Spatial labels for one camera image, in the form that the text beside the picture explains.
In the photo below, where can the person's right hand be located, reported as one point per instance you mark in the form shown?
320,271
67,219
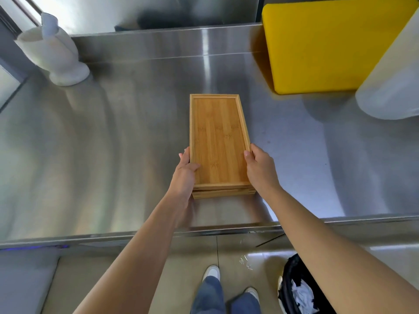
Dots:
262,173

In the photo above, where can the person's left hand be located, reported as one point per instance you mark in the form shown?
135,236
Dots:
183,181

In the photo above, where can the person's left thumb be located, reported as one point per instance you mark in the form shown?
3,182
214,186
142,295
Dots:
194,167

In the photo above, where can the person's right thumb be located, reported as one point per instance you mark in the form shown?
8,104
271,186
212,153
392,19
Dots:
248,158

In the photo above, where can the bamboo wooden tray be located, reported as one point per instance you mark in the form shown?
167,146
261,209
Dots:
217,137
226,193

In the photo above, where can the person's right forearm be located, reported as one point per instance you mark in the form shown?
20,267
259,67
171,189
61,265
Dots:
327,255

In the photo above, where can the person's left forearm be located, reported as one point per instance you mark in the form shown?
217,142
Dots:
140,255

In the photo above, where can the white shoe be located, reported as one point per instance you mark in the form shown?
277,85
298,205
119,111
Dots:
211,273
252,293

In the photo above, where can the black trash bin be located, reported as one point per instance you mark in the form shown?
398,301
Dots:
291,274

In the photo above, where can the person's left leg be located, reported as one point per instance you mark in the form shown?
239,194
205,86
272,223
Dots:
208,295

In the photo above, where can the person's leg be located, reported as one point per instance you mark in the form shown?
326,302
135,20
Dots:
208,295
245,305

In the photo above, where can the yellow cutting board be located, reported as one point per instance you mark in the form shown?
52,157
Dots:
327,45

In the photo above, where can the person's right leg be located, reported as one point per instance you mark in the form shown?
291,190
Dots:
245,305

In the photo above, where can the crumpled white paper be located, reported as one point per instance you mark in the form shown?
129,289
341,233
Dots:
304,295

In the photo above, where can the translucent white cutting board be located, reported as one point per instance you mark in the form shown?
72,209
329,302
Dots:
392,84

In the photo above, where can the white stone mortar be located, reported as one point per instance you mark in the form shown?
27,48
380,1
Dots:
55,58

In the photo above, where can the white stone pestle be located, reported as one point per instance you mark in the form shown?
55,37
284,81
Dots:
49,24

